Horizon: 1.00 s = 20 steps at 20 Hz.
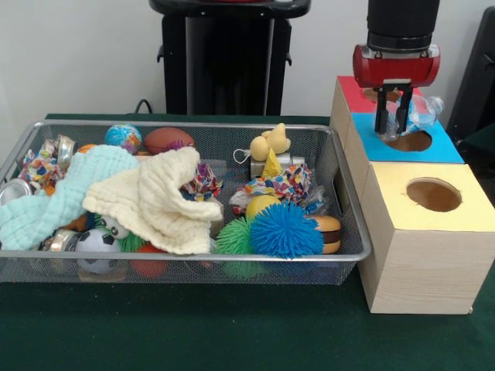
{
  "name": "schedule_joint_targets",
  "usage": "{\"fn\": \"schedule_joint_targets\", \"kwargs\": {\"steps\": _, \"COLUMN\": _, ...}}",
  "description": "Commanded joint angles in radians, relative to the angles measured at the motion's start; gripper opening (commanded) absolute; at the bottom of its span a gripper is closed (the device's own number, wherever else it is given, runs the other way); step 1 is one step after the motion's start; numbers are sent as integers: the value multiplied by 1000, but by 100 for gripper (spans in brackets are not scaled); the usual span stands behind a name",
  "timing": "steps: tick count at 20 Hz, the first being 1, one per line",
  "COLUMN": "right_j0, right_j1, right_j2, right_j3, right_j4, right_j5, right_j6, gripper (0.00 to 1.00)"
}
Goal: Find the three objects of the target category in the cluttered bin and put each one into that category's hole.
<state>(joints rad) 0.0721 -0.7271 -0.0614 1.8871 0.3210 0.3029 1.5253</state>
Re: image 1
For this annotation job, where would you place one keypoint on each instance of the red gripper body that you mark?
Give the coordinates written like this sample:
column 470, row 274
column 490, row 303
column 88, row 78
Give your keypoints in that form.
column 398, row 69

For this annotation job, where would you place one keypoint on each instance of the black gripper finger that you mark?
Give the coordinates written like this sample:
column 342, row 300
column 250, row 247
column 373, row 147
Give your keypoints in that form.
column 381, row 112
column 402, row 112

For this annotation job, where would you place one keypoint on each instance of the cream waffle cloth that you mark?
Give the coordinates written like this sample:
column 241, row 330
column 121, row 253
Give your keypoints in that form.
column 154, row 201

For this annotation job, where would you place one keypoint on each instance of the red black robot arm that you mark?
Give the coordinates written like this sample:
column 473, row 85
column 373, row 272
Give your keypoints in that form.
column 402, row 23

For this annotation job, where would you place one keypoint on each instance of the wooden box with three holes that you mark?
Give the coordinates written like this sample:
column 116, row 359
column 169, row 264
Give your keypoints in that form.
column 425, row 270

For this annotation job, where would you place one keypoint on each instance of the clear mesh bin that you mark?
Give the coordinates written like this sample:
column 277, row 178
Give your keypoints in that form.
column 290, row 256

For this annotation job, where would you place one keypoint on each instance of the black chair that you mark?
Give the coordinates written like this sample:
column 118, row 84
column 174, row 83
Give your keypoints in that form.
column 479, row 77

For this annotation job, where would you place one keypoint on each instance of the yellow toy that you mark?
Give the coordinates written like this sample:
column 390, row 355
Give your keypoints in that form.
column 270, row 142

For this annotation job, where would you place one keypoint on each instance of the toy burger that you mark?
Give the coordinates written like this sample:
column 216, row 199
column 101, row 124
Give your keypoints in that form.
column 328, row 232

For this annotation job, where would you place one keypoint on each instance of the yellow ball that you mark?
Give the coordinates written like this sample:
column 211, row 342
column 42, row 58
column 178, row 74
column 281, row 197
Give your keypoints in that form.
column 261, row 205

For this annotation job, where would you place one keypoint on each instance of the blue spiky ball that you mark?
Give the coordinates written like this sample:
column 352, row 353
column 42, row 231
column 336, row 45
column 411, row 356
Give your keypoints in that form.
column 286, row 232

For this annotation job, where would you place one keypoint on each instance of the small green spiky ball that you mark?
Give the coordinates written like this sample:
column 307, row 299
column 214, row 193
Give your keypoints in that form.
column 232, row 239

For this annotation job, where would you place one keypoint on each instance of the brown toy football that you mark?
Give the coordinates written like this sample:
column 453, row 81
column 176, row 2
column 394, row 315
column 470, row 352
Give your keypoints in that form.
column 166, row 141

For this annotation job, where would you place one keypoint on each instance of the globe print ball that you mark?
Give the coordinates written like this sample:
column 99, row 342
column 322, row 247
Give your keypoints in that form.
column 123, row 137

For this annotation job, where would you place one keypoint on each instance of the dark green table cloth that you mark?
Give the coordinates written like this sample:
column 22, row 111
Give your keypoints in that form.
column 193, row 328

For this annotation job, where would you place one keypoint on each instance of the mint waffle cloth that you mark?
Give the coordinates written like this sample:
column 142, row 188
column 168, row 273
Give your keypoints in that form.
column 38, row 216

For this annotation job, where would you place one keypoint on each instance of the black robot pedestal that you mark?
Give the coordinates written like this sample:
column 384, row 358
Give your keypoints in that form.
column 232, row 58

